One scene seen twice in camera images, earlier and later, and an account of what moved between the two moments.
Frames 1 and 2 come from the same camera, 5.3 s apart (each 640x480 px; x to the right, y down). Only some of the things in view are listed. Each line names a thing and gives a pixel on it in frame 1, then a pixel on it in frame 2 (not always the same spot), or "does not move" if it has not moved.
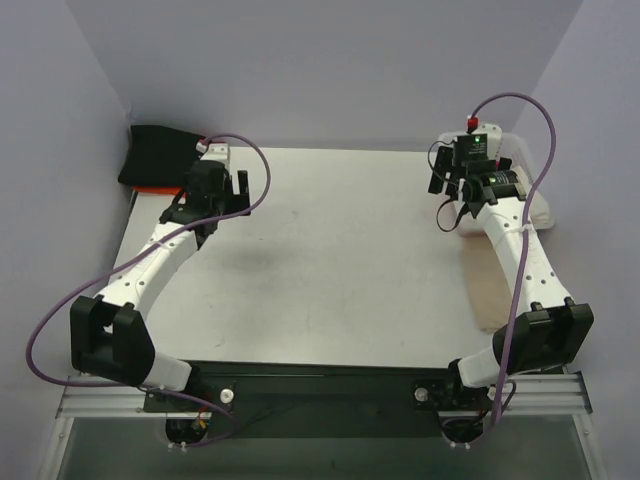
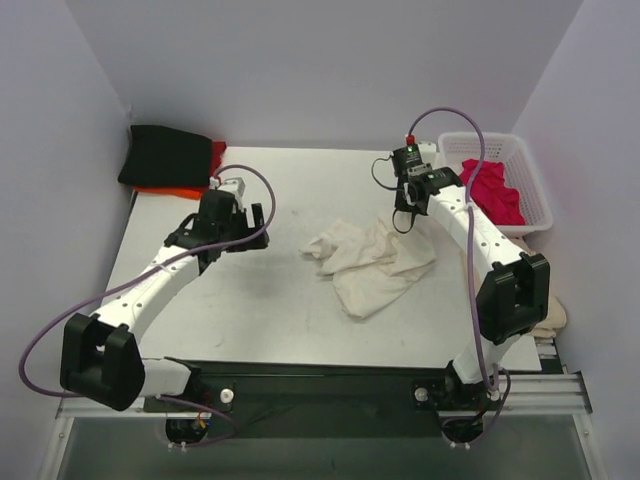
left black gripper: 235,195 to 245,226
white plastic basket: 518,155 does not move
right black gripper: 445,171 to 401,198
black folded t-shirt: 158,156 does not move
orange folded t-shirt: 158,189 does not move
